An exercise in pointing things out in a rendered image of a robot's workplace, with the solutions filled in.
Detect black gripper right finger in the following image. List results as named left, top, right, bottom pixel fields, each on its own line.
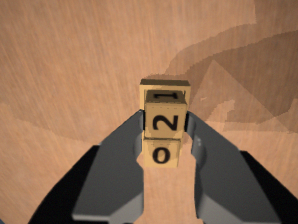
left=184, top=111, right=298, bottom=224

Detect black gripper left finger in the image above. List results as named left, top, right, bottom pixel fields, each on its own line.
left=28, top=109, right=145, bottom=224

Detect tan shallow rectangular tray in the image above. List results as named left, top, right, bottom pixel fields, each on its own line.
left=140, top=79, right=191, bottom=156

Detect tan cube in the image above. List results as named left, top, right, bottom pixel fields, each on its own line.
left=143, top=131, right=181, bottom=168
left=145, top=90, right=188, bottom=139

